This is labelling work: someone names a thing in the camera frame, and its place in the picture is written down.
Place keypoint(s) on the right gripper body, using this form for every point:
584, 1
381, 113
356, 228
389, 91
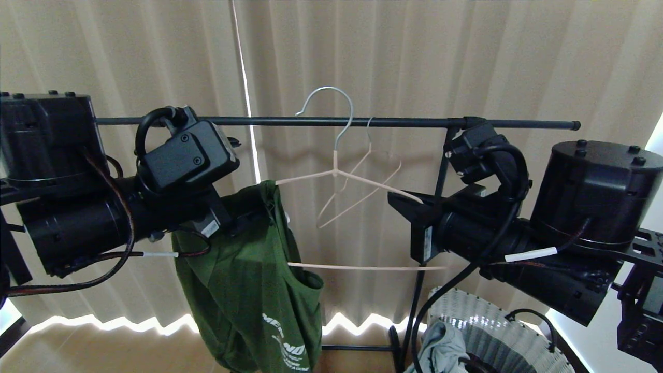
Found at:
466, 233

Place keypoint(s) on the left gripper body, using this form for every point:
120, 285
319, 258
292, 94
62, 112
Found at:
77, 233

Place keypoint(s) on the pink clothes hanger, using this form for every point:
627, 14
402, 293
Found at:
380, 187
362, 268

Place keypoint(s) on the pale grey shorts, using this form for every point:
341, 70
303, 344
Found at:
440, 347

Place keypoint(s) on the green shirt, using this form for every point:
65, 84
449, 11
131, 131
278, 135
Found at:
243, 290

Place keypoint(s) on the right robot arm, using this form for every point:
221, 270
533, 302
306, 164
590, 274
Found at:
595, 197

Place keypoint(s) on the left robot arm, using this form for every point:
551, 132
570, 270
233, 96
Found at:
46, 134

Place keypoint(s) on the white laundry basket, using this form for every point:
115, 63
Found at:
497, 336

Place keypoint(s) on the black clothes rack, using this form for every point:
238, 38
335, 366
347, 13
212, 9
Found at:
404, 122

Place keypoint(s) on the window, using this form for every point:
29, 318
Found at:
8, 313

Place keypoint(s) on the beige curtain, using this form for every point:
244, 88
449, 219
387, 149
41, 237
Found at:
466, 52

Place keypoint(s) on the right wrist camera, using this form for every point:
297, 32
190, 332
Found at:
476, 150

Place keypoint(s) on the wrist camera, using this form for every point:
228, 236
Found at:
186, 155
476, 150

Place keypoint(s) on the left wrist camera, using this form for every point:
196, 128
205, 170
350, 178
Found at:
186, 155

